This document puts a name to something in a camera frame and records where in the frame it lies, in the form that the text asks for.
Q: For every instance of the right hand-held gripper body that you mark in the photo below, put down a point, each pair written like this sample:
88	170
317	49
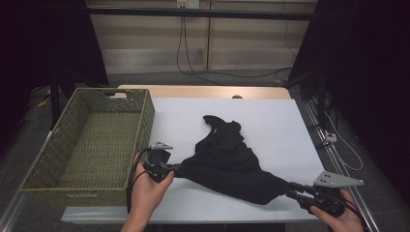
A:
328	199

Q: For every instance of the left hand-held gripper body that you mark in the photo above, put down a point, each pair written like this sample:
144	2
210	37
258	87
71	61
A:
158	156

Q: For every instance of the black tank top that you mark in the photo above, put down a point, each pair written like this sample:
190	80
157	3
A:
225	161

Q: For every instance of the green woven basket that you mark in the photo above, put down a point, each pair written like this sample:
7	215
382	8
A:
96	145

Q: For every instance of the person's right hand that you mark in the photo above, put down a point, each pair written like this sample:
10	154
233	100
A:
345	224

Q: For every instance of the person's left hand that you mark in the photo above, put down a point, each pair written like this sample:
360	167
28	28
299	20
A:
145	190

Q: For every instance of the white connector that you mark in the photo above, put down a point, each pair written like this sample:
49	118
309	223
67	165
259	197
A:
330	137

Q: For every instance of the black metal stand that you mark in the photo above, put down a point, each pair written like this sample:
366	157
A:
321	103
55	106

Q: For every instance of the black curtain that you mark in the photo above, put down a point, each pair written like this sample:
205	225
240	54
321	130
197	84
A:
32	48
370	64

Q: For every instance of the aluminium rail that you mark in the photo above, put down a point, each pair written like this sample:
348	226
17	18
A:
13	212
335	161

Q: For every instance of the white wall socket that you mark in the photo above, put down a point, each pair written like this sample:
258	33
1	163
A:
188	3

